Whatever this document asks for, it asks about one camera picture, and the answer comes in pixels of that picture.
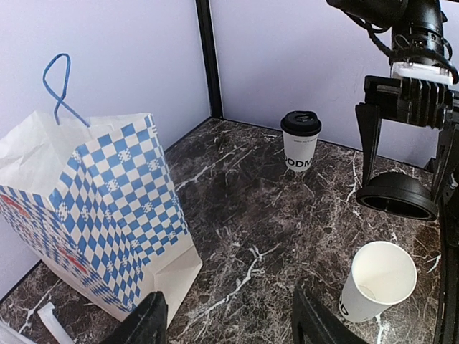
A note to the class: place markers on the white paper coffee cup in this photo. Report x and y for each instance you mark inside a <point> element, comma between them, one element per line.
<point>382,275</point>

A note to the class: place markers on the blue checkered paper bag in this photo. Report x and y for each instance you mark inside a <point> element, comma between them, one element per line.
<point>94,199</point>

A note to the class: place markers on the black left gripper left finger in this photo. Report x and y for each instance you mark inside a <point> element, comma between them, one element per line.
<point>146,324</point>

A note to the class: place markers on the right black frame post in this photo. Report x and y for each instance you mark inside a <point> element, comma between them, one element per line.
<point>210,57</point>

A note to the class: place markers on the white wrapped straw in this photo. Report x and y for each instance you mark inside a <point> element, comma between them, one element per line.
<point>53,325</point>

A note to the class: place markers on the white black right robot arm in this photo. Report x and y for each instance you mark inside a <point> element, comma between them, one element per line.
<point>407,31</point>

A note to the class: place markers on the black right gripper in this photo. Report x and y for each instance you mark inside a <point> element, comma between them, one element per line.
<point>414,102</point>

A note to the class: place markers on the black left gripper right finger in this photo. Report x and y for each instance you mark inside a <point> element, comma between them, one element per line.
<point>315,324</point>

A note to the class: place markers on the black coffee cup lid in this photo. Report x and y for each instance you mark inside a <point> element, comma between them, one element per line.
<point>301,123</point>

